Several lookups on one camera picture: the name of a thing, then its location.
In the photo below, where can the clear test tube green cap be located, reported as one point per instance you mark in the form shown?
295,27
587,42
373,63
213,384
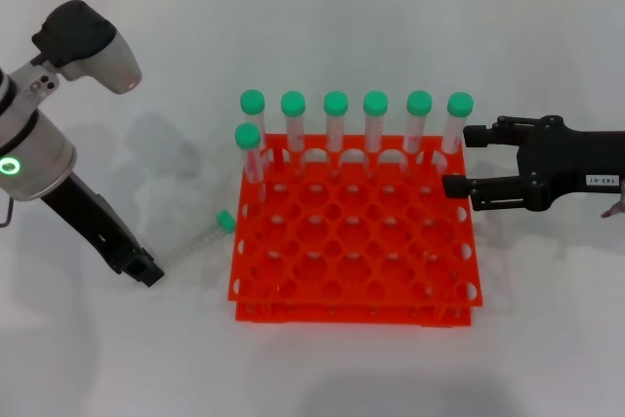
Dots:
336,102
375,102
293,102
252,101
224,221
460,103
247,136
420,102

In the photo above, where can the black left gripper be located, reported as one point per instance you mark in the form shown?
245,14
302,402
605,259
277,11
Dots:
93,221

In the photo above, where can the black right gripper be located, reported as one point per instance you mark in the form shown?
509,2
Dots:
552,160

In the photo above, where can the orange test tube rack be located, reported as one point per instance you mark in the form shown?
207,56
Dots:
312,317

